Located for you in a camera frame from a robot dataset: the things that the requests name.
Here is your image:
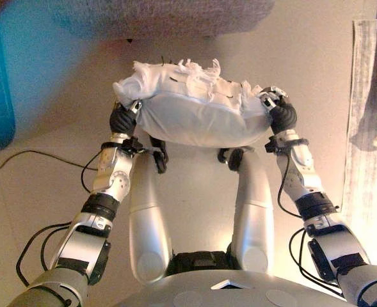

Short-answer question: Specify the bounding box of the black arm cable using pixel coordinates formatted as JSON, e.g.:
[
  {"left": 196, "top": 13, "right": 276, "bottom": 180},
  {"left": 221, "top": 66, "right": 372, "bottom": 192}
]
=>
[
  {"left": 287, "top": 228, "right": 344, "bottom": 297},
  {"left": 15, "top": 219, "right": 76, "bottom": 288}
]

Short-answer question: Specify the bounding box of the grey fabric armchair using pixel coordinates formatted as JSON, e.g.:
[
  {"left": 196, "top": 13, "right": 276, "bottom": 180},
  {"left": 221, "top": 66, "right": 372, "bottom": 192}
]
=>
[{"left": 51, "top": 0, "right": 277, "bottom": 42}]

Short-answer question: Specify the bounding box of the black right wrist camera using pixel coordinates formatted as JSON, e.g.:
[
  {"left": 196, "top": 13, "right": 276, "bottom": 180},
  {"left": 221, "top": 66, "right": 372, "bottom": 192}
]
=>
[{"left": 264, "top": 136, "right": 287, "bottom": 154}]

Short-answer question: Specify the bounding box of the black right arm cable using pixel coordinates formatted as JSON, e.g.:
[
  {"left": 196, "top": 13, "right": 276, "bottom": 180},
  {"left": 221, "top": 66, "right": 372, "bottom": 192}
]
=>
[{"left": 287, "top": 228, "right": 344, "bottom": 297}]

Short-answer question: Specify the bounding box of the thin black floor cable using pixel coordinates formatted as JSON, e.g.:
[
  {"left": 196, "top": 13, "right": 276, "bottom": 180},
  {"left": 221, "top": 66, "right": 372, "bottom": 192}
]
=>
[{"left": 0, "top": 149, "right": 95, "bottom": 177}]

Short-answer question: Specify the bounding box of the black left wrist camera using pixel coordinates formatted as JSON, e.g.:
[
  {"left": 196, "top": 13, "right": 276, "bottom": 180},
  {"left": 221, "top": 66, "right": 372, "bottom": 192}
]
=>
[{"left": 120, "top": 136, "right": 146, "bottom": 155}]

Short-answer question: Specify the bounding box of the silver left robot leg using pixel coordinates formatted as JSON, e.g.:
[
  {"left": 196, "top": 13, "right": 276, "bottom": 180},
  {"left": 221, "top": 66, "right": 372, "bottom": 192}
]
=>
[{"left": 128, "top": 136, "right": 173, "bottom": 286}]

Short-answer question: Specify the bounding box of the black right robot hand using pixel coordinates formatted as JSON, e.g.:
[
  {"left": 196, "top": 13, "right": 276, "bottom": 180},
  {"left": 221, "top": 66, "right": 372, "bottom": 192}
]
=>
[{"left": 259, "top": 85, "right": 298, "bottom": 134}]

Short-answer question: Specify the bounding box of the white fringed cushion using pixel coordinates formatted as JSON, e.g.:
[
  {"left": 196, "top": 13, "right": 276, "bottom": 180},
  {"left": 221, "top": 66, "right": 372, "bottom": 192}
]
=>
[{"left": 112, "top": 57, "right": 273, "bottom": 148}]

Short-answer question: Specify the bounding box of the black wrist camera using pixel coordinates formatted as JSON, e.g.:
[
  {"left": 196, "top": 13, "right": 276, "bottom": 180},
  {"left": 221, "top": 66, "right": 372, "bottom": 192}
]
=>
[
  {"left": 264, "top": 136, "right": 287, "bottom": 154},
  {"left": 120, "top": 136, "right": 146, "bottom": 155}
]

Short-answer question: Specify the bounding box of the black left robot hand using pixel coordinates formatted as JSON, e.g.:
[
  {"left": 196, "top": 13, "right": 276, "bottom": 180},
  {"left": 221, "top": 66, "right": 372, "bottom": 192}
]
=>
[{"left": 109, "top": 98, "right": 144, "bottom": 136}]

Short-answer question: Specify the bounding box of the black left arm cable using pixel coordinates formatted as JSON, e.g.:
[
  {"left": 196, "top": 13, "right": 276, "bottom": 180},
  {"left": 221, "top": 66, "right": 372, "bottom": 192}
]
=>
[{"left": 15, "top": 219, "right": 76, "bottom": 288}]

